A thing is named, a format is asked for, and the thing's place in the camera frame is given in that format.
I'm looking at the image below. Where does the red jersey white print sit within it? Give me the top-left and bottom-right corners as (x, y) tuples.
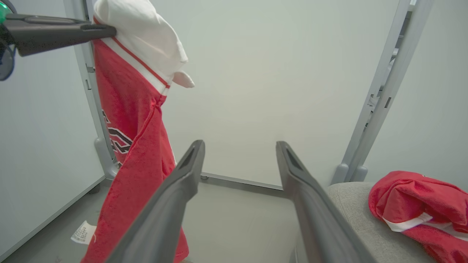
(368, 171), (468, 263)

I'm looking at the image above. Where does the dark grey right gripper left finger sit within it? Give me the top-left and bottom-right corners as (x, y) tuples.
(105, 140), (206, 263)

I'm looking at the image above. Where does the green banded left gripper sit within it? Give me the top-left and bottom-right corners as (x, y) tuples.
(0, 0), (117, 81)

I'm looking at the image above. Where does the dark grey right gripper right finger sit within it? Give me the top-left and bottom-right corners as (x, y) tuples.
(276, 141), (378, 263)

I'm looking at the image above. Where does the grey partition bottom rail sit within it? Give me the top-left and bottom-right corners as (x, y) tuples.
(199, 172), (290, 199)

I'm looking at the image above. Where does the grey corner frame post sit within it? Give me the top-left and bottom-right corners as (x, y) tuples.
(63, 0), (118, 161)

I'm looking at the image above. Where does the grey metal frame post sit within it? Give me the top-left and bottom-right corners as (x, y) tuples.
(342, 0), (435, 183)

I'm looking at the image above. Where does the grey frame foot tube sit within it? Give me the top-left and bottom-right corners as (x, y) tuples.
(351, 165), (368, 182)
(331, 163), (350, 184)

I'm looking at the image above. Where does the grey fabric sofa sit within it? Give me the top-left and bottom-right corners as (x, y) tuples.
(292, 182), (439, 263)

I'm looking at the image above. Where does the red jersey black print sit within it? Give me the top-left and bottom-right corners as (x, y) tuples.
(71, 16), (190, 263)

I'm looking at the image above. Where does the white garment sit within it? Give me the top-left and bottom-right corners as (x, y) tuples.
(93, 0), (195, 89)

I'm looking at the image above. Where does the grey bent frame leg tube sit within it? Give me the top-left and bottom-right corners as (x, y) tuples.
(94, 137), (120, 180)

